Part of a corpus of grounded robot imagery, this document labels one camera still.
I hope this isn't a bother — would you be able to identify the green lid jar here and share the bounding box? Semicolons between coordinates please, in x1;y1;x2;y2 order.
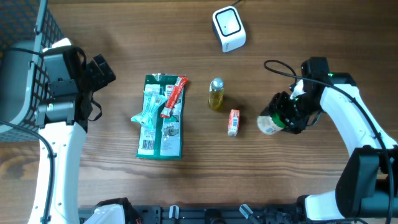
257;114;286;135

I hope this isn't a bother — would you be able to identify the mint green sachet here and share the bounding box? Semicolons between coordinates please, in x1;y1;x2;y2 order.
131;91;167;129

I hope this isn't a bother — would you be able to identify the yellow Vim liquid bottle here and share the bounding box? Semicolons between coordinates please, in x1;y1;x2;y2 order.
208;77;224;110

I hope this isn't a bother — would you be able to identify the red Nescafe stick sachet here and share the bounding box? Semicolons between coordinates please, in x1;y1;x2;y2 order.
160;76;188;118

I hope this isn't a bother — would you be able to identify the green snack packet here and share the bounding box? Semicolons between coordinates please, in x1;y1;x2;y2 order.
136;73;185;160

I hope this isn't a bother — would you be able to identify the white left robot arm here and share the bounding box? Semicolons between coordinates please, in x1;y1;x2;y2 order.
29;45;116;223

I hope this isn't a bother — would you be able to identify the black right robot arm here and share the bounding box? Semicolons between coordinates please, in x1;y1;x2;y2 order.
257;57;397;223

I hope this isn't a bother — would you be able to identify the white barcode scanner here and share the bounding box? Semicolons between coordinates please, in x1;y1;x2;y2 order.
212;6;246;53

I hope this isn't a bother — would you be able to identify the grey plastic mesh basket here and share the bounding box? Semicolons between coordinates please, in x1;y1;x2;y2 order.
1;0;64;131

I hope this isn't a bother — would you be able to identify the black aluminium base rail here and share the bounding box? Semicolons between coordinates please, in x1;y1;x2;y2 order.
78;204;300;224

